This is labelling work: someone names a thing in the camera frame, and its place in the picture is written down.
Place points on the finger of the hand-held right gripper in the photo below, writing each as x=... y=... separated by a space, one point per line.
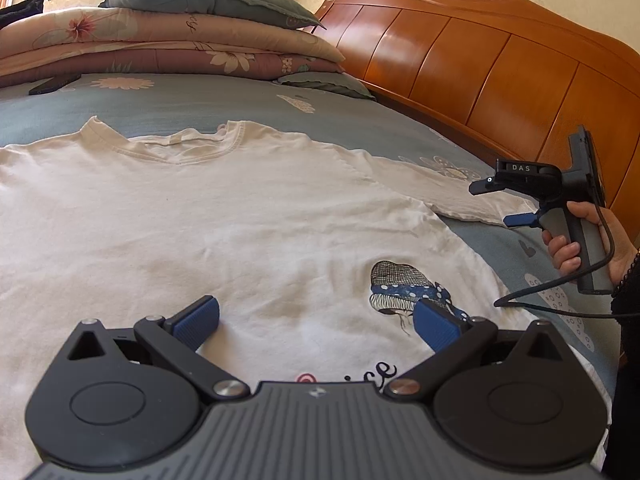
x=487 y=186
x=517 y=220

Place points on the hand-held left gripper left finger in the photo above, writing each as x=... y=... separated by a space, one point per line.
x=197 y=322

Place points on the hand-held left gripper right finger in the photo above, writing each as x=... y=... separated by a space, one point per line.
x=435 y=325

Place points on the white printed t-shirt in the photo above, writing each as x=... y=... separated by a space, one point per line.
x=225 y=220

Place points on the person's right forearm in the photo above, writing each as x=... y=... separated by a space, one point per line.
x=625 y=360

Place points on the person's right hand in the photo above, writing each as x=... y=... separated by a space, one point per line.
x=622 y=255

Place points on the wooden headboard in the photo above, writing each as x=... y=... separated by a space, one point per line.
x=475 y=60

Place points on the flat blue-grey pillow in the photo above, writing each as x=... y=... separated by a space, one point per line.
x=325 y=85

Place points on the blue floral bed sheet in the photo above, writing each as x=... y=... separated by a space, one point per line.
x=200 y=100

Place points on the black phone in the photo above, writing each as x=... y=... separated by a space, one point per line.
x=55 y=85

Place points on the folded pink floral quilt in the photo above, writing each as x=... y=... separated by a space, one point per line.
x=175 y=45

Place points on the black garment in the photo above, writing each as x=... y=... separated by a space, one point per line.
x=20 y=12

